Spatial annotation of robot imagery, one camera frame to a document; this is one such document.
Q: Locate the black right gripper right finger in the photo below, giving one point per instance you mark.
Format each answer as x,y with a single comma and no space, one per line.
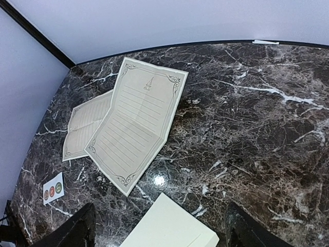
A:
243,230

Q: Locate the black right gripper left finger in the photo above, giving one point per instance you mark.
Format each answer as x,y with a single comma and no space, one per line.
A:
78,230

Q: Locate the cream paper envelope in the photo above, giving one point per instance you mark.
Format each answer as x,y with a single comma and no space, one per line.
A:
167,224

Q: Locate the lined letter paper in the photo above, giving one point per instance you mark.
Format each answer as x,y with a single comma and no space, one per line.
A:
84,121
137,125

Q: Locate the white sticker sheet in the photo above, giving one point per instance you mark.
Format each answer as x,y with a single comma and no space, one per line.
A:
53,189

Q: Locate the white tape strip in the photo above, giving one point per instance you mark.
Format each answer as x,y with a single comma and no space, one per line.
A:
265,42

